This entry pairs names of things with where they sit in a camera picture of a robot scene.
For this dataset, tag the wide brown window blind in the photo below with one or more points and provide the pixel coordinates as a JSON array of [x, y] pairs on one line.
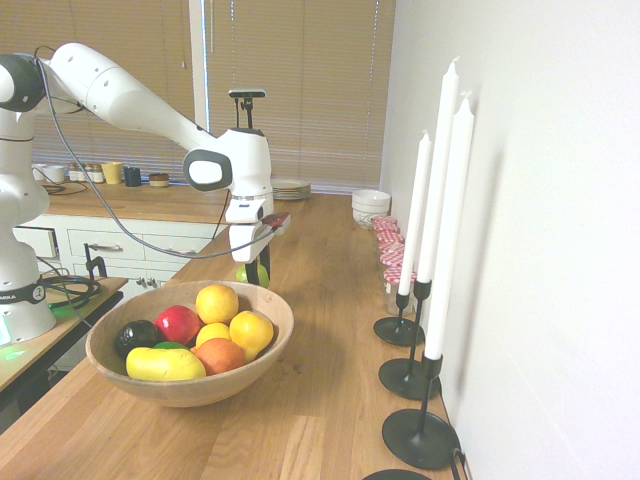
[[320, 90]]

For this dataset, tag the jar with red checked lid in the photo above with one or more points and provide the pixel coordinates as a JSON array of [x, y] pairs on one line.
[[391, 249], [389, 237], [392, 287], [392, 260], [385, 223]]

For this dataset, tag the green fruit in bowl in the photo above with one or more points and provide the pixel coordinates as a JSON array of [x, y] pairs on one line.
[[170, 345]]

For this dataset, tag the yellow cup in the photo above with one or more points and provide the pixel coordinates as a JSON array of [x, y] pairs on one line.
[[112, 173]]

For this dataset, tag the large yellow lemon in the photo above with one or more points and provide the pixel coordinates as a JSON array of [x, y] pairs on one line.
[[251, 332]]

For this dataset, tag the white drawer cabinet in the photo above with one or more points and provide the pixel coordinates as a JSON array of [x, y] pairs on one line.
[[150, 250]]

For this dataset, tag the white patterned bowl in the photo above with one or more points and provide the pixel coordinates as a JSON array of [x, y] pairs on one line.
[[367, 219]]

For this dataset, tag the brown ceramic bowl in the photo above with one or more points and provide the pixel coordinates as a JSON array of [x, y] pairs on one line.
[[159, 180]]

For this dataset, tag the small yellow lemon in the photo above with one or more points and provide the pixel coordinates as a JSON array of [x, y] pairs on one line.
[[212, 334]]

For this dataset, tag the shortest white candle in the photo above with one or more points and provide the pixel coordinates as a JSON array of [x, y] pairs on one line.
[[415, 210]]

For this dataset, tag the wooden fruit bowl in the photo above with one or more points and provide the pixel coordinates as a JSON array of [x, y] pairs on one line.
[[200, 390]]

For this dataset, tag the dark blue mug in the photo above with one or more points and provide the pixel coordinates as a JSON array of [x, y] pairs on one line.
[[132, 177]]

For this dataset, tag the black table clamp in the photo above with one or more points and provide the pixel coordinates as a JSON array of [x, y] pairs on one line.
[[95, 262]]

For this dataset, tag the red-brown wrist camera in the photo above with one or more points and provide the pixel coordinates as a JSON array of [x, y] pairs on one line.
[[277, 221]]

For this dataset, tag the orange fruit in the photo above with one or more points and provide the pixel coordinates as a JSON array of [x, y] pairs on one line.
[[220, 356]]

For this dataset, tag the medium white candle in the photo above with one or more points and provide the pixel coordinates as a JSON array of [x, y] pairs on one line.
[[450, 240]]

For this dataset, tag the black avocado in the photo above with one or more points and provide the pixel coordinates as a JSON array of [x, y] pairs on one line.
[[134, 337]]

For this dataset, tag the narrow brown window blind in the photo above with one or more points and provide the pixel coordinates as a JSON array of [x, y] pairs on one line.
[[100, 30]]

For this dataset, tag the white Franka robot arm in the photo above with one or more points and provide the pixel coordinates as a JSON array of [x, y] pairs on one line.
[[125, 100]]

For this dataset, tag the robot mounting table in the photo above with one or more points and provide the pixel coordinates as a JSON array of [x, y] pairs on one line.
[[60, 330]]

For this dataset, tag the tallest white candle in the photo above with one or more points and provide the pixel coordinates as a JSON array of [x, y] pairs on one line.
[[440, 175]]

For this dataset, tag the white cup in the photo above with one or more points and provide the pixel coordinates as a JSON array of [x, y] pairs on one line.
[[38, 171]]

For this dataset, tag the stack of white plates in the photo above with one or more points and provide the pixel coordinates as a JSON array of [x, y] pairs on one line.
[[291, 190]]

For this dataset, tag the yellow round grapefruit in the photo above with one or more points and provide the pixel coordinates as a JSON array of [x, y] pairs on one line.
[[216, 302]]

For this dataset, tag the green apple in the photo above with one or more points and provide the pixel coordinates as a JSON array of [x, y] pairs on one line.
[[245, 275]]

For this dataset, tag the black camera on stand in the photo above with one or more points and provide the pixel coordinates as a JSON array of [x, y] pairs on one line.
[[247, 95]]

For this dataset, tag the yellow mango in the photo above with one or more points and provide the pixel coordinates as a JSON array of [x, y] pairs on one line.
[[165, 365]]

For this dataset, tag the white mug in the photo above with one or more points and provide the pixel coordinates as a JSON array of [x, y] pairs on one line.
[[54, 173]]

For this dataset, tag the red apple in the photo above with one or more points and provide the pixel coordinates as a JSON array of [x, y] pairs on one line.
[[177, 324]]

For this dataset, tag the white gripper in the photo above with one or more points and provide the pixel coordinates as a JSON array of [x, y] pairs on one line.
[[245, 240]]

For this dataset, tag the small spice jar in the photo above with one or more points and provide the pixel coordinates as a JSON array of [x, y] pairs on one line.
[[73, 173], [88, 173], [98, 175]]

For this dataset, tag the white stacked bowl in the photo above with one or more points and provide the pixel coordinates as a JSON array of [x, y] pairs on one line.
[[371, 199]]

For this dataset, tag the black candle holder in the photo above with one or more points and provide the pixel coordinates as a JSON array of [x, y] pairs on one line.
[[397, 475], [407, 380], [420, 440], [400, 330]]

